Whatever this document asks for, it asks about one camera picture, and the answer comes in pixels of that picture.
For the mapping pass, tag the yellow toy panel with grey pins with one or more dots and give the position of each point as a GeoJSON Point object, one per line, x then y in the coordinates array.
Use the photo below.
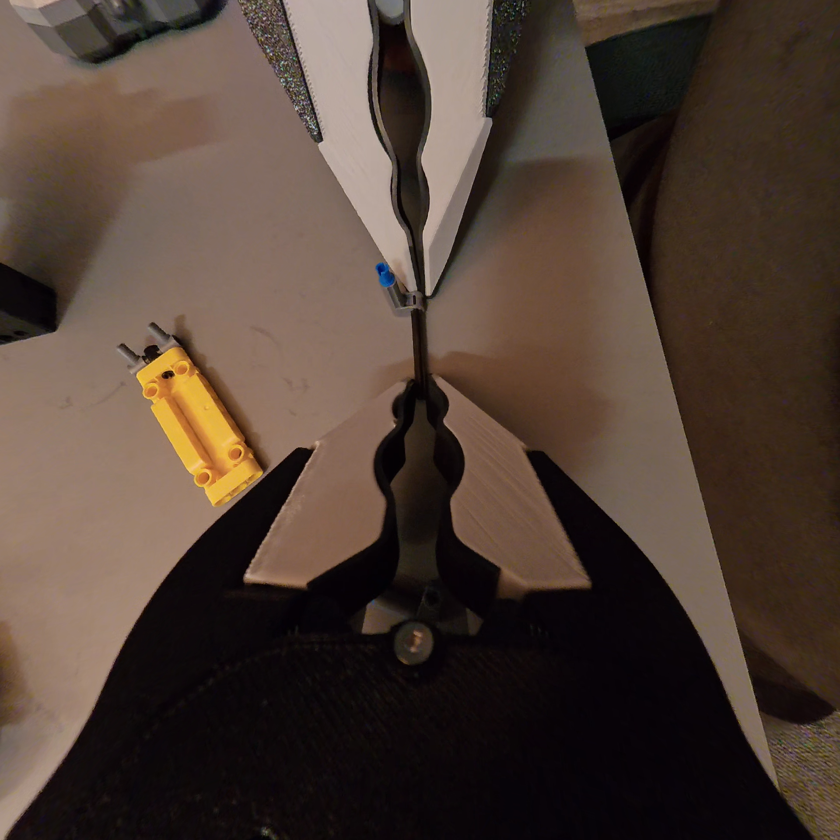
{"type": "Point", "coordinates": [197, 433]}

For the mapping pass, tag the grey faceted object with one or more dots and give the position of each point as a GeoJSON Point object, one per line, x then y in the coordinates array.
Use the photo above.
{"type": "Point", "coordinates": [98, 29]}

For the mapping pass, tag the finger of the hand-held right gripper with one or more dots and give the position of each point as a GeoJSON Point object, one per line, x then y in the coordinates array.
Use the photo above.
{"type": "Point", "coordinates": [334, 79]}
{"type": "Point", "coordinates": [459, 98]}

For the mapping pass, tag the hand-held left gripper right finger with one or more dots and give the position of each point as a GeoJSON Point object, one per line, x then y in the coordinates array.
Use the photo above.
{"type": "Point", "coordinates": [512, 518]}

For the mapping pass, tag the person's clothed body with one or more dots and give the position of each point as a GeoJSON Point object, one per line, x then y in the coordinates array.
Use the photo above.
{"type": "Point", "coordinates": [754, 328]}

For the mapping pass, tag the black toy axle rod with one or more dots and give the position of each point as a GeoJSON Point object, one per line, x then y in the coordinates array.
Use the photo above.
{"type": "Point", "coordinates": [420, 348]}

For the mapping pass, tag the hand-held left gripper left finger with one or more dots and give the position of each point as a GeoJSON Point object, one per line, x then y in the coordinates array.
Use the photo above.
{"type": "Point", "coordinates": [321, 512]}

